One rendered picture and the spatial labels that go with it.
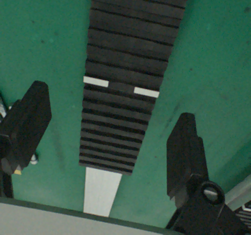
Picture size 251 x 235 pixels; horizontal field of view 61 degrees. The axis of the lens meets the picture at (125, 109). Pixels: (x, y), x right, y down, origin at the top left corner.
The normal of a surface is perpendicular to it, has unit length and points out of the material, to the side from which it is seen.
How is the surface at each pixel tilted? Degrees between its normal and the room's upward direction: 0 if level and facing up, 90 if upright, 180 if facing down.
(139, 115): 9
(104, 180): 0
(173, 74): 0
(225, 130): 0
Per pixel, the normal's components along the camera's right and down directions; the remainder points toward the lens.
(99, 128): -0.11, 0.61
